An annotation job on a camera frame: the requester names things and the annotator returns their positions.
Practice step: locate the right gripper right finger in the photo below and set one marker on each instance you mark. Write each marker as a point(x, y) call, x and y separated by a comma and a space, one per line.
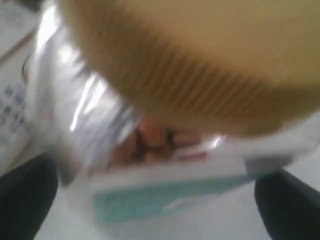
point(288, 207)

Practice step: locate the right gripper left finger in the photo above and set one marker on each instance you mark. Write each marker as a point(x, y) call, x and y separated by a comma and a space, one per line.
point(26, 196)

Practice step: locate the clear nut jar gold lid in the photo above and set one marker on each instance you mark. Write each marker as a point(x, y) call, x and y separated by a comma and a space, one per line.
point(149, 106)

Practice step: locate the long noodle package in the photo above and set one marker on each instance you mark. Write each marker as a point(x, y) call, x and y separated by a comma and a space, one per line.
point(17, 26)

